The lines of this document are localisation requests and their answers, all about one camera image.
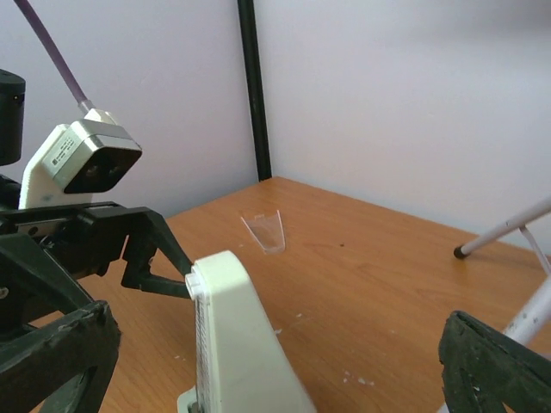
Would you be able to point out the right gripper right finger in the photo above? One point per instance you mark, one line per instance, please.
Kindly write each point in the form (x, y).
(486, 371)

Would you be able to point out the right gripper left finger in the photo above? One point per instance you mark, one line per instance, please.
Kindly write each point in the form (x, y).
(59, 347)

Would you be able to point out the white metronome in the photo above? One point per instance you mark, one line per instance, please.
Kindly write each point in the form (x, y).
(240, 363)

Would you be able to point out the clear metronome cover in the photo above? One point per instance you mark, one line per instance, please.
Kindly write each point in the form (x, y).
(267, 231)

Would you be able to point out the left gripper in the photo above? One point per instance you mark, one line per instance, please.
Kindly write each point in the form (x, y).
(64, 241)

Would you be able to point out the white music stand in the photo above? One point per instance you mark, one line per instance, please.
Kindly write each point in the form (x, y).
(502, 277)

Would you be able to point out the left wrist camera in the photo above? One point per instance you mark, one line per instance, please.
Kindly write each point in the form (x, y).
(89, 156)

